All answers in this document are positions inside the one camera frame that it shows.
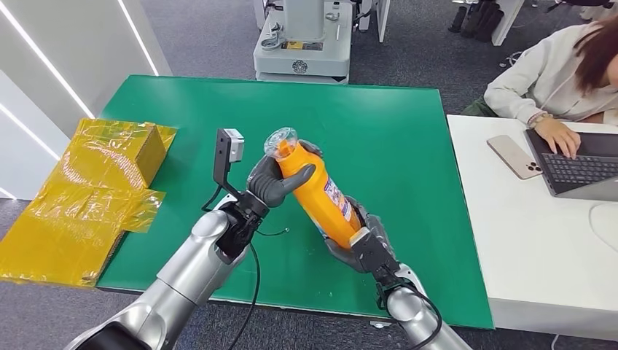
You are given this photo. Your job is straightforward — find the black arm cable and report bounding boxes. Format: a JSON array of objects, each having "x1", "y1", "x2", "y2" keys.
[
  {"x1": 240, "y1": 243, "x2": 262, "y2": 350},
  {"x1": 375, "y1": 284, "x2": 444, "y2": 350}
]

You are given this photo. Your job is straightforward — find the dark grey laptop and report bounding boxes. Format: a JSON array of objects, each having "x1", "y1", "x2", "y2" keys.
[{"x1": 525, "y1": 128, "x2": 618, "y2": 203}]

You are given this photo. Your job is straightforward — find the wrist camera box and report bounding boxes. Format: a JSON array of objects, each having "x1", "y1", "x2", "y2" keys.
[
  {"x1": 213, "y1": 127, "x2": 246, "y2": 200},
  {"x1": 348, "y1": 227, "x2": 402, "y2": 287}
]

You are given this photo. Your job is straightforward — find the white round object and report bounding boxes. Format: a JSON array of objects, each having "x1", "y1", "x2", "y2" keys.
[{"x1": 589, "y1": 202, "x2": 618, "y2": 255}]

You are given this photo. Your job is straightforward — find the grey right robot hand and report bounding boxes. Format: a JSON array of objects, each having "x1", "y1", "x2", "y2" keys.
[{"x1": 324, "y1": 195, "x2": 398, "y2": 275}]

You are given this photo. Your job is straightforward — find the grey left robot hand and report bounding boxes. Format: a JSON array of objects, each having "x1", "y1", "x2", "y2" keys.
[{"x1": 246, "y1": 139, "x2": 324, "y2": 209}]

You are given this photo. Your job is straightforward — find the flat yellow taped cardboard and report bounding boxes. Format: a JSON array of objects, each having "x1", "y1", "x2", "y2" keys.
[{"x1": 0, "y1": 181, "x2": 167, "y2": 289}]

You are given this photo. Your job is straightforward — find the pale smartphone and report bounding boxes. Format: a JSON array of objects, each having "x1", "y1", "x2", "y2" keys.
[{"x1": 486, "y1": 134, "x2": 544, "y2": 181}]

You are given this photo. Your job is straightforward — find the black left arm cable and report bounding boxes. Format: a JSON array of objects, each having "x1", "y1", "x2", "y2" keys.
[{"x1": 240, "y1": 243, "x2": 262, "y2": 350}]

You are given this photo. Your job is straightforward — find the person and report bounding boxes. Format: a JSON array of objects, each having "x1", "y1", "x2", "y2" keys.
[{"x1": 461, "y1": 12, "x2": 618, "y2": 128}]

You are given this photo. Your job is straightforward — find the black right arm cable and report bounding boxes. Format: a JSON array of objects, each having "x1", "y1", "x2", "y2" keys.
[{"x1": 375, "y1": 284, "x2": 444, "y2": 350}]

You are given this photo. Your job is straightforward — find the white furniture panel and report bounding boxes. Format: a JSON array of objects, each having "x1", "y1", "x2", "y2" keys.
[{"x1": 490, "y1": 0, "x2": 526, "y2": 47}]

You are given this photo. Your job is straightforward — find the person's hand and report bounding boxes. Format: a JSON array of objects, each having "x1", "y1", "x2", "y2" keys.
[{"x1": 533, "y1": 117, "x2": 582, "y2": 160}]

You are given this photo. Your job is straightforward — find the orange plastic bottle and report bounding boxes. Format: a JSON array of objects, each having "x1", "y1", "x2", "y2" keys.
[{"x1": 263, "y1": 126, "x2": 364, "y2": 251}]

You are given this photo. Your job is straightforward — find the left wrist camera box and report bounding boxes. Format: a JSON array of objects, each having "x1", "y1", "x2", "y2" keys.
[{"x1": 213, "y1": 127, "x2": 246, "y2": 200}]

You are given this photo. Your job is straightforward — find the white desk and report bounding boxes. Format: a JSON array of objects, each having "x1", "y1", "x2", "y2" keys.
[{"x1": 446, "y1": 114, "x2": 618, "y2": 343}]

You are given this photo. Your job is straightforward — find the green table mat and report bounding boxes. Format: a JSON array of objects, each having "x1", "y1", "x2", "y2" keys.
[{"x1": 96, "y1": 74, "x2": 496, "y2": 331}]

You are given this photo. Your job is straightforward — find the beaded wrist bracelet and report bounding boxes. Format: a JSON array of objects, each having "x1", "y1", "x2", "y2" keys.
[{"x1": 527, "y1": 110, "x2": 553, "y2": 130}]

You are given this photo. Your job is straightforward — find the yellow taped cardboard box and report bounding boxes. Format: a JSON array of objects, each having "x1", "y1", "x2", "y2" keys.
[{"x1": 61, "y1": 118, "x2": 179, "y2": 191}]

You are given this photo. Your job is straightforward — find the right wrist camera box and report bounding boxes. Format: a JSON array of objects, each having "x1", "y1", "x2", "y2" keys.
[{"x1": 348, "y1": 227, "x2": 402, "y2": 287}]

